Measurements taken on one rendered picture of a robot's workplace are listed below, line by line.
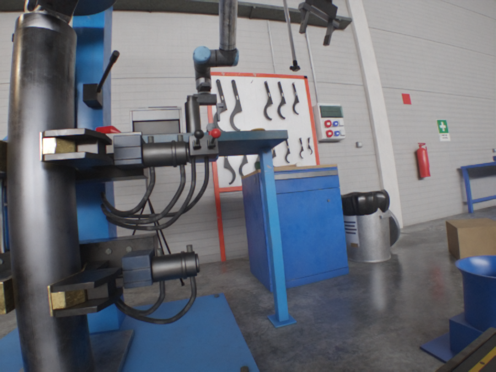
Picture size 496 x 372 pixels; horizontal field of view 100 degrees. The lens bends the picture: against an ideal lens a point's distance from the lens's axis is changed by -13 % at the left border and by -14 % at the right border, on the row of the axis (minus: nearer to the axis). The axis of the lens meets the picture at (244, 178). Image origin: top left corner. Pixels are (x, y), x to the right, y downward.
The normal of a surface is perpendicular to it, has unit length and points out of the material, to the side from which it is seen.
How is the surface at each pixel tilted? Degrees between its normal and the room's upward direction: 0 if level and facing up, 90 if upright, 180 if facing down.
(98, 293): 90
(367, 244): 93
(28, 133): 90
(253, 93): 90
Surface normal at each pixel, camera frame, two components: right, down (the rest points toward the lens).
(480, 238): -0.53, -0.01
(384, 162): 0.25, -0.10
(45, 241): 0.67, -0.12
